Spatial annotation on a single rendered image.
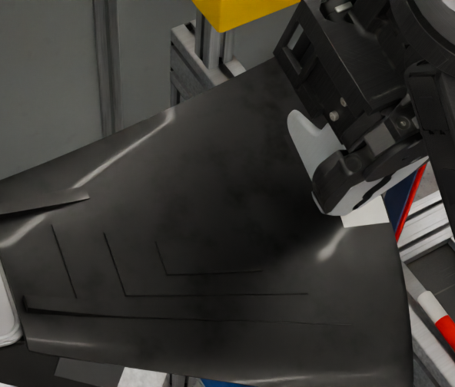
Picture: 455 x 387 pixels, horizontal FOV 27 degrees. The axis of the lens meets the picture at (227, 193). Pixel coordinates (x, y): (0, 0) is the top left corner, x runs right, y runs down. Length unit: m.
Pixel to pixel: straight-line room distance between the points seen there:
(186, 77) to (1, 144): 0.63
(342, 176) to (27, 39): 1.06
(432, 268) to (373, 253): 1.11
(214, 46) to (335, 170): 0.54
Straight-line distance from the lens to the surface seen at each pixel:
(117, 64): 1.60
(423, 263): 1.68
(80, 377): 0.64
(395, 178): 0.52
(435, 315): 0.85
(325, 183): 0.46
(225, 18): 0.85
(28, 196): 0.53
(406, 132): 0.42
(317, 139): 0.51
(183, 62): 1.04
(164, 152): 0.55
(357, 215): 0.57
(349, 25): 0.44
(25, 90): 1.55
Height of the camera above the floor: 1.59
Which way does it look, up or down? 54 degrees down
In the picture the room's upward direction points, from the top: 6 degrees clockwise
